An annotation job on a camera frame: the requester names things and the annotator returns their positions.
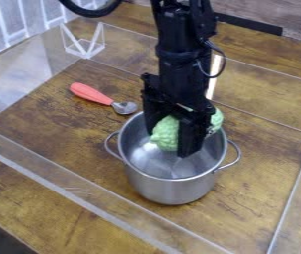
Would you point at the spoon with red handle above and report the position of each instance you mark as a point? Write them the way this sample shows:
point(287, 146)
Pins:
point(91, 94)

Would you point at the silver metal pot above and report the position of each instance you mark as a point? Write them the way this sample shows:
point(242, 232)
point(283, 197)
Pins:
point(162, 177)

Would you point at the black wall strip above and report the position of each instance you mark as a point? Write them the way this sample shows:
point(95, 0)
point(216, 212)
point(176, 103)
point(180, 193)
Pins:
point(251, 24)

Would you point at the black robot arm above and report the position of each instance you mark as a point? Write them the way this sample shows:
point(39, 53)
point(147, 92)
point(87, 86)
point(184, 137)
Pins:
point(185, 24)

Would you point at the clear acrylic corner bracket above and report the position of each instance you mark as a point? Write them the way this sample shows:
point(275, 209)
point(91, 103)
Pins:
point(82, 47)

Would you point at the green knitted object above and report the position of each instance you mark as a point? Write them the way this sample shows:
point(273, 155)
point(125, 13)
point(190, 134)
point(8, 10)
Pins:
point(165, 132)

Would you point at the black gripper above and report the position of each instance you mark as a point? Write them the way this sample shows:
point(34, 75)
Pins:
point(174, 92)

